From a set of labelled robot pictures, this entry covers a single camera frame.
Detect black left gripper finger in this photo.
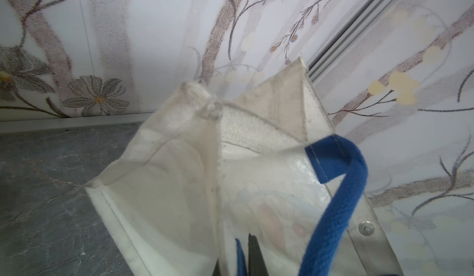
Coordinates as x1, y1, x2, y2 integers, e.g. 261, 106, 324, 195
248, 234, 269, 276

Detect white tote pouch blue handles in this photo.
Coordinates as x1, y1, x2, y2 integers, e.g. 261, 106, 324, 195
86, 59, 402, 276

